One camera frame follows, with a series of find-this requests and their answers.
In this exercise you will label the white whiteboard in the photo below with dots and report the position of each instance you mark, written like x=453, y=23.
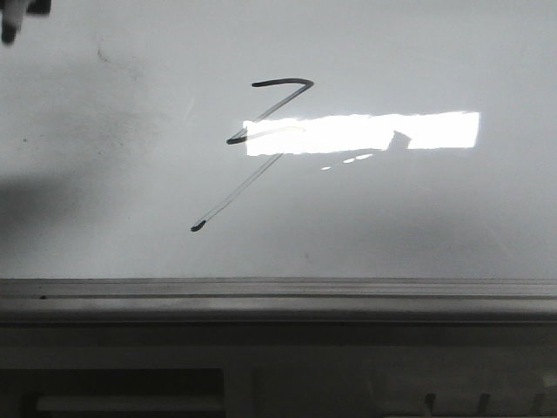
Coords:
x=280, y=138

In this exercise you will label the white black whiteboard marker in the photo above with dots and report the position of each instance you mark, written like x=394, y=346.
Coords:
x=13, y=12

